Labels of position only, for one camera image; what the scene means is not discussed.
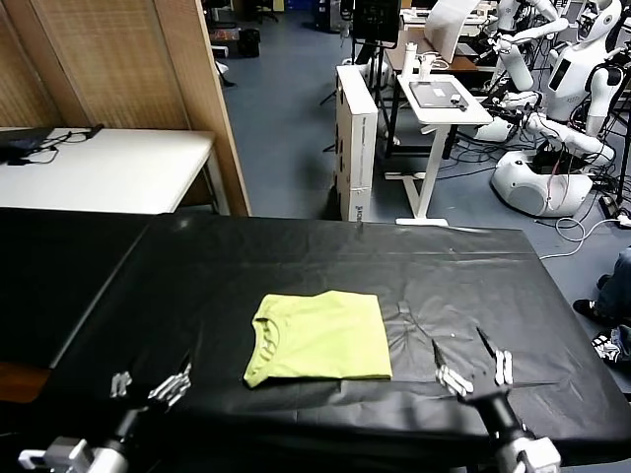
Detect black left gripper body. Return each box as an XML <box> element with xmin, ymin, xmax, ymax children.
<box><xmin>110</xmin><ymin>398</ymin><xmax>172</xmax><ymax>444</ymax></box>

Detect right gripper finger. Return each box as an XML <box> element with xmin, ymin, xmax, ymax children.
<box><xmin>432</xmin><ymin>338</ymin><xmax>475</xmax><ymax>397</ymax></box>
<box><xmin>475</xmin><ymin>327</ymin><xmax>514</xmax><ymax>387</ymax></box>

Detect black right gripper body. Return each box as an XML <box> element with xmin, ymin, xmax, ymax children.
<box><xmin>457</xmin><ymin>386</ymin><xmax>524</xmax><ymax>439</ymax></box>

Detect yellow-green T-shirt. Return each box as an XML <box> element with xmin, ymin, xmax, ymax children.
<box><xmin>243</xmin><ymin>290</ymin><xmax>394</xmax><ymax>390</ymax></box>

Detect black white patterned shoe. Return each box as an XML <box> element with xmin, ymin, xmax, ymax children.
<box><xmin>591</xmin><ymin>329</ymin><xmax>625</xmax><ymax>364</ymax></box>

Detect small black table cover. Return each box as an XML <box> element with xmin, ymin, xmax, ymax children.
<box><xmin>0</xmin><ymin>206</ymin><xmax>154</xmax><ymax>369</ymax></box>

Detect blue jeans leg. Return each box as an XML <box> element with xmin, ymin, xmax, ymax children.
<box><xmin>594</xmin><ymin>245</ymin><xmax>631</xmax><ymax>324</ymax></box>

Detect large black table cover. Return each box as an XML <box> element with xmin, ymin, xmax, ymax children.
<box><xmin>29</xmin><ymin>214</ymin><xmax>625</xmax><ymax>459</ymax></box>

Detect white rectangular table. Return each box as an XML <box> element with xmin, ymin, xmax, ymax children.
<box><xmin>0</xmin><ymin>126</ymin><xmax>217</xmax><ymax>216</ymax></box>

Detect tall white cardboard box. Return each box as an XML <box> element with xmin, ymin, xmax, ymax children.
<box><xmin>334</xmin><ymin>63</ymin><xmax>380</xmax><ymax>223</ymax></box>

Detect black bag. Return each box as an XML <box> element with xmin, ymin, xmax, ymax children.
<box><xmin>0</xmin><ymin>126</ymin><xmax>55</xmax><ymax>155</ymax></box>

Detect small white standing desk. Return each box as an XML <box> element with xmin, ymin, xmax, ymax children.
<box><xmin>384</xmin><ymin>73</ymin><xmax>494</xmax><ymax>228</ymax></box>

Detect white humanoid robot with base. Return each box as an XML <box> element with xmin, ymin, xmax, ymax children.
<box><xmin>472</xmin><ymin>0</ymin><xmax>631</xmax><ymax>219</ymax></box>

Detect brown wooden desk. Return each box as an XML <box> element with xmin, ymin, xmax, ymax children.
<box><xmin>384</xmin><ymin>27</ymin><xmax>499</xmax><ymax>75</ymax></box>

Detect wooden partition screen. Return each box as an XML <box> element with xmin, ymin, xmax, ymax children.
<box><xmin>0</xmin><ymin>0</ymin><xmax>252</xmax><ymax>218</ymax></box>

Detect white water bottle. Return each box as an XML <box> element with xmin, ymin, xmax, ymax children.
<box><xmin>401</xmin><ymin>41</ymin><xmax>418</xmax><ymax>80</ymax></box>

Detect white curved panel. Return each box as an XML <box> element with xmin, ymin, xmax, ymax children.
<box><xmin>424</xmin><ymin>0</ymin><xmax>477</xmax><ymax>64</ymax></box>

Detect black trash bin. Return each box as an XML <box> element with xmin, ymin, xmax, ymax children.
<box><xmin>240</xmin><ymin>28</ymin><xmax>261</xmax><ymax>58</ymax></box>

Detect black monitor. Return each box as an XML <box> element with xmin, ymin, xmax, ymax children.
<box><xmin>352</xmin><ymin>0</ymin><xmax>401</xmax><ymax>50</ymax></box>

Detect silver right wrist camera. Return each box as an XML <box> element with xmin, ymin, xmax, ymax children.
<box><xmin>512</xmin><ymin>436</ymin><xmax>562</xmax><ymax>473</ymax></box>

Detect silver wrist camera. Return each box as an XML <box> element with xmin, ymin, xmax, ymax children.
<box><xmin>512</xmin><ymin>436</ymin><xmax>562</xmax><ymax>473</ymax></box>
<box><xmin>18</xmin><ymin>436</ymin><xmax>95</xmax><ymax>473</ymax></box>

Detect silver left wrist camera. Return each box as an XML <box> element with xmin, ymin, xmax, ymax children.
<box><xmin>18</xmin><ymin>436</ymin><xmax>95</xmax><ymax>473</ymax></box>

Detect white floor cable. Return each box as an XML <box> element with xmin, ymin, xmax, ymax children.
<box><xmin>539</xmin><ymin>215</ymin><xmax>631</xmax><ymax>260</ymax></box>

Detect black cables with adapter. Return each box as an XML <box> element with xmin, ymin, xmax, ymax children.
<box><xmin>4</xmin><ymin>124</ymin><xmax>105</xmax><ymax>167</ymax></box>

